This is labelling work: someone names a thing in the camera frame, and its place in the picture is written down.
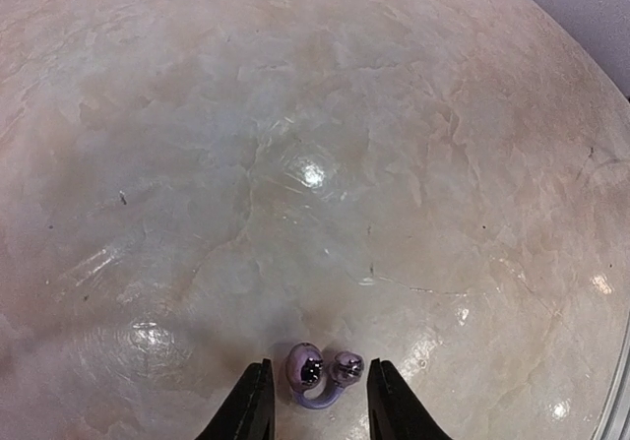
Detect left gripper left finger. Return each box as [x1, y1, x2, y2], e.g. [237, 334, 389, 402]
[196, 358, 275, 440]

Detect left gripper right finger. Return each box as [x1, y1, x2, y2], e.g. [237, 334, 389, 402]
[367, 358, 451, 440]

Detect purple earbud front left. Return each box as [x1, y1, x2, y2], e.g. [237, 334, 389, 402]
[284, 343, 365, 410]

